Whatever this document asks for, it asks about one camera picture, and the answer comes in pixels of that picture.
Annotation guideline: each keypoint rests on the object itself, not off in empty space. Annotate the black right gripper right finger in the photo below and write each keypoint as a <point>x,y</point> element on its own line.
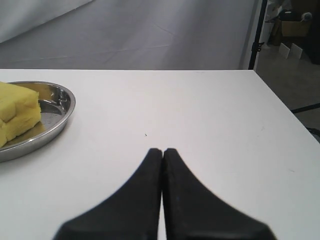
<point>193,212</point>

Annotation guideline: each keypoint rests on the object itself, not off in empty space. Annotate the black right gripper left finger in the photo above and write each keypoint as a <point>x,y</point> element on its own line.
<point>131,213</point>

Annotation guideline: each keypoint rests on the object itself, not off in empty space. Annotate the yellow sponge block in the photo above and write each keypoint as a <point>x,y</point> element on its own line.
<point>20,111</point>

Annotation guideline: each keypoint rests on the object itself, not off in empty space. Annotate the round stainless steel dish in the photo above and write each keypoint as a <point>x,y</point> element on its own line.
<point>57,104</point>

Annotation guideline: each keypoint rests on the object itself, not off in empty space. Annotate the white square panel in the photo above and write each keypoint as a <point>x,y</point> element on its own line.
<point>296,51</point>
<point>284,50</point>

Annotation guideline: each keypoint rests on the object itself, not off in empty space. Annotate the grey fabric backdrop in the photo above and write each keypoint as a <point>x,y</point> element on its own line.
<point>140,35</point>

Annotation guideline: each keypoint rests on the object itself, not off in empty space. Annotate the brown cardboard box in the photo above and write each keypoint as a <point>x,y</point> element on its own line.
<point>295,28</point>

